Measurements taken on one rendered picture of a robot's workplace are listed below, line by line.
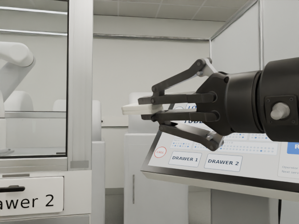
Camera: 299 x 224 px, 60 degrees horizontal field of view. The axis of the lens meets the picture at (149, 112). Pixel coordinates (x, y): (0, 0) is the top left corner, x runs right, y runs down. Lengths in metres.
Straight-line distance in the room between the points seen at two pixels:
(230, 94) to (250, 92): 0.02
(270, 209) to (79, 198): 0.58
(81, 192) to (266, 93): 0.76
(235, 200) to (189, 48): 3.77
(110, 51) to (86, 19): 3.26
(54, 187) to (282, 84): 0.77
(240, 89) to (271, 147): 0.41
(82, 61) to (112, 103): 3.18
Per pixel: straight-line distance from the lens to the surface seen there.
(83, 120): 0.91
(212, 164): 0.71
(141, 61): 4.21
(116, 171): 4.15
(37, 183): 0.92
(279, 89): 0.28
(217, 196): 0.81
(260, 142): 0.72
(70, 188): 0.93
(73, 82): 0.92
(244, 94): 0.30
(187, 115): 0.37
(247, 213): 0.79
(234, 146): 0.72
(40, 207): 0.94
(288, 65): 0.30
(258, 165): 0.68
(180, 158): 0.75
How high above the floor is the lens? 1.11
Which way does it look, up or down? 2 degrees up
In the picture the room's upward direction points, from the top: straight up
